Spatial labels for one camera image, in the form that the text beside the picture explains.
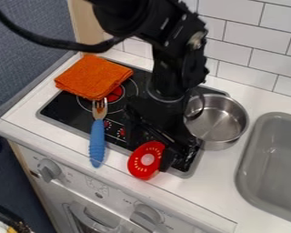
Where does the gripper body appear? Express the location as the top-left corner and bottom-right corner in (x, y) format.
(125, 89), (205, 151)

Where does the black cable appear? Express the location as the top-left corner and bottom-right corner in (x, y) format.
(0, 0), (127, 54)

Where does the toy stove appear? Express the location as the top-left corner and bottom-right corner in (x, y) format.
(35, 62), (231, 179)

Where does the red round toy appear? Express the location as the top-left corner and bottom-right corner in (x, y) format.
(125, 140), (166, 181)

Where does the silver pot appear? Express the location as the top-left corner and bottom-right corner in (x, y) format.
(183, 92), (250, 152)

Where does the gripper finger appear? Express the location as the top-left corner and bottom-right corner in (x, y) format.
(157, 148), (180, 173)
(178, 145), (205, 171)

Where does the orange cloth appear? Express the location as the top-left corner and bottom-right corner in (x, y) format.
(53, 54), (136, 102)

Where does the toy sink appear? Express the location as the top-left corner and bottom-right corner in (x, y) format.
(234, 111), (291, 227)

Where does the blue handled fork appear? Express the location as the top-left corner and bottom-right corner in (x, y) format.
(88, 96), (109, 169)

